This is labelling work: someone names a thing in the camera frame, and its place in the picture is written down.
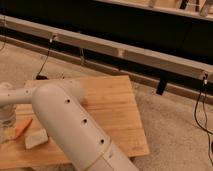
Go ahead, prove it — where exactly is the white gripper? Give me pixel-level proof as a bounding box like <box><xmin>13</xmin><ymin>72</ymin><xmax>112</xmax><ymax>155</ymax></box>
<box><xmin>0</xmin><ymin>105</ymin><xmax>16</xmax><ymax>128</ymax></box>

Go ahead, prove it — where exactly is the orange carrot-like pepper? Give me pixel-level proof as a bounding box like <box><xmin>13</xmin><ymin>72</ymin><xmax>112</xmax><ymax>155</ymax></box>
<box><xmin>14</xmin><ymin>117</ymin><xmax>33</xmax><ymax>139</ymax></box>

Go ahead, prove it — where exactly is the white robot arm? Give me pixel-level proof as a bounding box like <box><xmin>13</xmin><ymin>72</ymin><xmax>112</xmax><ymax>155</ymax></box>
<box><xmin>0</xmin><ymin>80</ymin><xmax>139</xmax><ymax>171</ymax></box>

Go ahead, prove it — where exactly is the beige sponge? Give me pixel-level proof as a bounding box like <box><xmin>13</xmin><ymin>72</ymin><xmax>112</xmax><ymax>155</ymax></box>
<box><xmin>25</xmin><ymin>129</ymin><xmax>49</xmax><ymax>149</ymax></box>

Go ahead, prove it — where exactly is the wooden table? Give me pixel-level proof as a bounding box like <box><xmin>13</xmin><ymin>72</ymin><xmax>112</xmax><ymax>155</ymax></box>
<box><xmin>0</xmin><ymin>76</ymin><xmax>149</xmax><ymax>169</ymax></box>

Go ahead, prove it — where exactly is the black cable left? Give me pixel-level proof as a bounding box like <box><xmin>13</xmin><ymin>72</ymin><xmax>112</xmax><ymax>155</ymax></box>
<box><xmin>35</xmin><ymin>34</ymin><xmax>57</xmax><ymax>81</ymax></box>

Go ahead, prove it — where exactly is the black cable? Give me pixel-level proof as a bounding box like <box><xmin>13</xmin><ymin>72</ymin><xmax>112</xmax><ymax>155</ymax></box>
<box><xmin>35</xmin><ymin>34</ymin><xmax>57</xmax><ymax>81</ymax></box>
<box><xmin>194</xmin><ymin>75</ymin><xmax>213</xmax><ymax>158</ymax></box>

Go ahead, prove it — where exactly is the white metal rail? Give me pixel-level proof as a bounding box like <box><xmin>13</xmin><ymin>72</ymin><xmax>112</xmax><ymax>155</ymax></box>
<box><xmin>0</xmin><ymin>14</ymin><xmax>213</xmax><ymax>82</ymax></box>

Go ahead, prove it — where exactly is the black cable right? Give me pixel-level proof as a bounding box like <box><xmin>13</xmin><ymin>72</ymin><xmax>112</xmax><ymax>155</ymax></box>
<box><xmin>194</xmin><ymin>75</ymin><xmax>213</xmax><ymax>158</ymax></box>

